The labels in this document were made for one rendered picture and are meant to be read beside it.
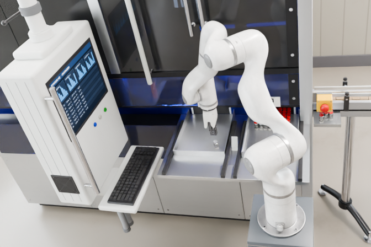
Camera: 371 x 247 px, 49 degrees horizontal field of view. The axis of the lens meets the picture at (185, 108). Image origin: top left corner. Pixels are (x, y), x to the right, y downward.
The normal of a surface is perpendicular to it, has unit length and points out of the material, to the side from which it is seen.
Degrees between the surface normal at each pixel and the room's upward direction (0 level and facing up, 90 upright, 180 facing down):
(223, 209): 90
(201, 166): 0
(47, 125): 90
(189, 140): 0
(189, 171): 0
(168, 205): 90
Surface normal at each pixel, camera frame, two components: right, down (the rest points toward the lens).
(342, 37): -0.23, 0.60
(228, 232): -0.18, -0.80
